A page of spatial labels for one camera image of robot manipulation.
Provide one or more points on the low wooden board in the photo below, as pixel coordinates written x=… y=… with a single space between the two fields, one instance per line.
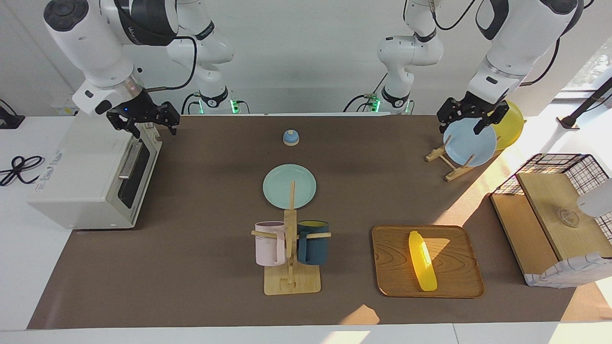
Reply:
x=521 y=229

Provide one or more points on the white cylinder device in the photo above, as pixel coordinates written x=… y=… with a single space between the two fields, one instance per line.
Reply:
x=597 y=198

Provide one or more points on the mint green plate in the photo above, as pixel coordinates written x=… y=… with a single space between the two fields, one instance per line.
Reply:
x=279 y=188

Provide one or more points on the light blue plate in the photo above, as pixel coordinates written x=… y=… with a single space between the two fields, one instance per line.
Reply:
x=471 y=145

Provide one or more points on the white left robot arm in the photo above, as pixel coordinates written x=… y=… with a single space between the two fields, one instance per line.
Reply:
x=507 y=52

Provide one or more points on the white checkered cloth liner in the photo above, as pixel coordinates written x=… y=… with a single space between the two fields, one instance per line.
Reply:
x=564 y=276

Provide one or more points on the dark blue mug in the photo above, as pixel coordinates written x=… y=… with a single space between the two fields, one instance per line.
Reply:
x=315 y=248

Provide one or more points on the brown wooden tray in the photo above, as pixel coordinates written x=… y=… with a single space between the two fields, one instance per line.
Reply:
x=459 y=267

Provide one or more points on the small clear glass piece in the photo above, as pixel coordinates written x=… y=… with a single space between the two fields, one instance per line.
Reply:
x=569 y=218

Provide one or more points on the wooden plate rack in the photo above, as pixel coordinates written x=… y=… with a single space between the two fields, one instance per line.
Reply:
x=454 y=172

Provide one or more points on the glass oven door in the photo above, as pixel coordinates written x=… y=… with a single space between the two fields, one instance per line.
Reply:
x=136 y=184

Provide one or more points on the black clamp stand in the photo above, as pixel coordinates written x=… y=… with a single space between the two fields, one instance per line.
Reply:
x=8 y=119

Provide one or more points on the yellow corn cob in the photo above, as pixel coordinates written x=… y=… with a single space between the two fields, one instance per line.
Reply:
x=422 y=260

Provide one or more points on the brown table mat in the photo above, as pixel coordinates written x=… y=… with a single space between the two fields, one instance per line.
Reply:
x=205 y=200

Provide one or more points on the wooden mug rack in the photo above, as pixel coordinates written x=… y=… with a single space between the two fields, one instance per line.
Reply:
x=291 y=284

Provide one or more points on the pink mug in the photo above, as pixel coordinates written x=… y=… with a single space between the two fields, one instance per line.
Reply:
x=267 y=246

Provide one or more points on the yellow plate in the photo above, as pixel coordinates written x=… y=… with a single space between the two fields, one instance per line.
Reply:
x=510 y=131

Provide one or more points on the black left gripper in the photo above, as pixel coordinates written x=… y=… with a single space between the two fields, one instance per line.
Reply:
x=475 y=107

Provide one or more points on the white wall socket box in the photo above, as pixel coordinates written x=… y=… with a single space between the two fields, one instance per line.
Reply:
x=64 y=109

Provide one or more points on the black stand pole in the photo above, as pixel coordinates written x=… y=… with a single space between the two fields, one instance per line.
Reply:
x=590 y=102

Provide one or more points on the white toaster oven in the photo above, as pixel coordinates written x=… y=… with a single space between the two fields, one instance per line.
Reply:
x=76 y=177

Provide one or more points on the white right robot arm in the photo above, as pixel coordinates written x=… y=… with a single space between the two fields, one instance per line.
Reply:
x=91 y=43

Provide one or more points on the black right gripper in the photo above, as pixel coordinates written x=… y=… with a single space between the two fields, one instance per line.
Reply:
x=138 y=110

